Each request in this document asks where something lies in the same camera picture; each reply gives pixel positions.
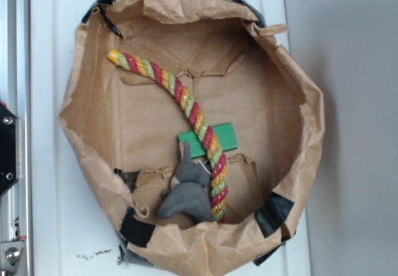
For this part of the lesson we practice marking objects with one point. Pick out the green rectangular block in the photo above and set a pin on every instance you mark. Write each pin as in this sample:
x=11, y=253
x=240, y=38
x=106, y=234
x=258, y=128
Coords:
x=226, y=135

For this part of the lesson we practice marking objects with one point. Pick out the gray plush toy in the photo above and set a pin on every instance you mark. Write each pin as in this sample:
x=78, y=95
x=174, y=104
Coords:
x=188, y=189

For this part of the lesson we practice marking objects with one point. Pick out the brown paper bag bin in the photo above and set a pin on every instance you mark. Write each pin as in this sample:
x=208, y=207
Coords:
x=199, y=135

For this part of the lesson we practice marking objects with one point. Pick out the white plastic tray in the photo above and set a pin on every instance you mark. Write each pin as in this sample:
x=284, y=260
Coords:
x=71, y=235

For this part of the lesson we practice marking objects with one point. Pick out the aluminium frame rail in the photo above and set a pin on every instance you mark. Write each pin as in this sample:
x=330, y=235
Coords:
x=16, y=209

